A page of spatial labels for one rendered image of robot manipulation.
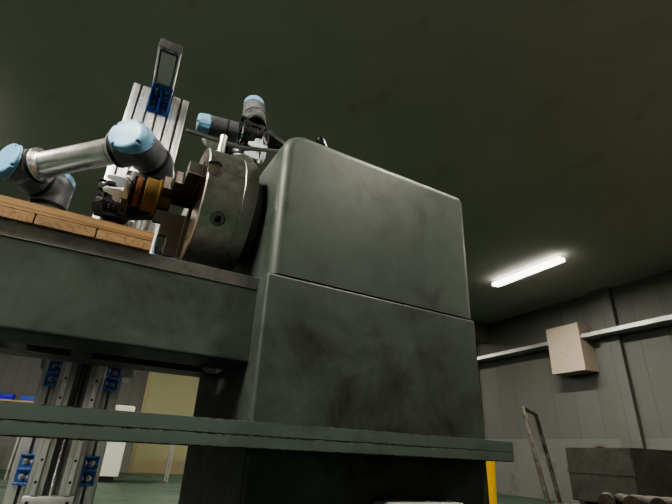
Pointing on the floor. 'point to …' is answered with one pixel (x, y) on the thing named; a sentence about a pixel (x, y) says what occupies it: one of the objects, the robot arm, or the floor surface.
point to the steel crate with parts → (618, 472)
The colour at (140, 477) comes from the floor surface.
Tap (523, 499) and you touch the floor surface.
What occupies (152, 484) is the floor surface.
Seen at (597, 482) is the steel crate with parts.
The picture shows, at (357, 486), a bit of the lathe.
